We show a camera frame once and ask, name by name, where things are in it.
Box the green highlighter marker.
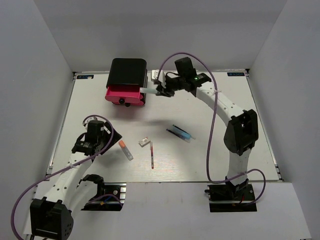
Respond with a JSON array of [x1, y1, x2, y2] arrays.
[[139, 87, 158, 95]]

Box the orange cap highlighter marker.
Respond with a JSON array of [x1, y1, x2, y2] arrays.
[[118, 140, 134, 161]]

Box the black drawer cabinet pink drawers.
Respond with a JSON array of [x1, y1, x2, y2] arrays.
[[104, 58, 148, 107]]

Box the blue highlighter marker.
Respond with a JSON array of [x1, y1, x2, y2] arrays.
[[171, 124, 196, 142]]

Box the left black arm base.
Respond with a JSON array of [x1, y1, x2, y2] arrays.
[[79, 174, 127, 212]]

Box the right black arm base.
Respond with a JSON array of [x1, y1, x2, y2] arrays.
[[204, 184, 257, 213]]

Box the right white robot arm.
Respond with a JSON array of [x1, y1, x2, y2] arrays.
[[151, 57, 259, 200]]

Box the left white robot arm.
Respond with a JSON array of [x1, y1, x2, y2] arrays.
[[30, 116, 122, 240]]

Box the red gel pen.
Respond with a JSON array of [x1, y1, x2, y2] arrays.
[[149, 141, 154, 170]]

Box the purple gel pen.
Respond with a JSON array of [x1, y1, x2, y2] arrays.
[[166, 128, 181, 137]]

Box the blue label sticker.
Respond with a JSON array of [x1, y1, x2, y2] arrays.
[[227, 72, 245, 77], [76, 74, 94, 80]]

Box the left blue label sticker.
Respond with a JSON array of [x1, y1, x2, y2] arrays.
[[76, 74, 94, 80]]

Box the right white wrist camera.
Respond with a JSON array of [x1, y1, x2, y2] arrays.
[[151, 69, 166, 88]]

